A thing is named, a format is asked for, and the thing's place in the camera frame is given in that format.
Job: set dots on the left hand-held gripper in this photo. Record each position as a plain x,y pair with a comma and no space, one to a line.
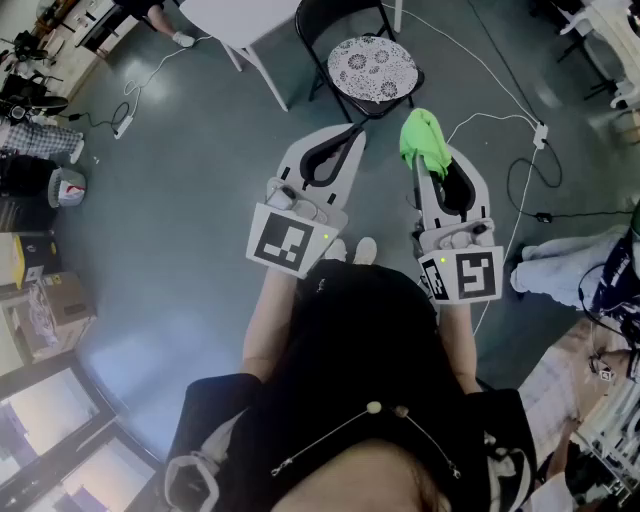
280,240

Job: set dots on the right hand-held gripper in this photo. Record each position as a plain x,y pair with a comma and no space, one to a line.
470,275

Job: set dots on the green wiping cloth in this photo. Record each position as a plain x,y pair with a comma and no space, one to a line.
422,135

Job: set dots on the black chair with patterned cushion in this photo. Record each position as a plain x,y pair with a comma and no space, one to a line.
340,12

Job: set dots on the person's left forearm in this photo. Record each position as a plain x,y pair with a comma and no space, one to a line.
270,320

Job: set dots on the person's right forearm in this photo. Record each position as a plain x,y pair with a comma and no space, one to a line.
457,340

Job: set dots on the person's left white shoe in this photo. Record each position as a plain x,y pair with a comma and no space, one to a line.
336,250

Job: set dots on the person's white shoe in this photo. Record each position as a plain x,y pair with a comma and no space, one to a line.
365,251
336,250

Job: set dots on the black power adapter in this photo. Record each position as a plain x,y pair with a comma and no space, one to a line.
544,218

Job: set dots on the person's right white shoe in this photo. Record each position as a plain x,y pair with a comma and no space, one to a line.
365,251

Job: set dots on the white power strip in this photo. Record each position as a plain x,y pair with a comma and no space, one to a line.
541,134
123,128

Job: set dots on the white table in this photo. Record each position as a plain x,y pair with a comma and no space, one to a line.
240,20

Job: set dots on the person's black outfit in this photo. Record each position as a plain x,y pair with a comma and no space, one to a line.
360,340

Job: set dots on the white ornate furniture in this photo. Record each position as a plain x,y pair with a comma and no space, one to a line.
615,30

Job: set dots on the grey bag with red mark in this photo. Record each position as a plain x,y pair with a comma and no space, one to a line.
65,187

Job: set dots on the brown cardboard box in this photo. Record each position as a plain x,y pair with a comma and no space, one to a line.
65,300

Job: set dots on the yellow box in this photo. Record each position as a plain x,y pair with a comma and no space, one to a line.
17,260

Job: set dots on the black framed glass door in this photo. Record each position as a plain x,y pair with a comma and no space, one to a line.
50,410

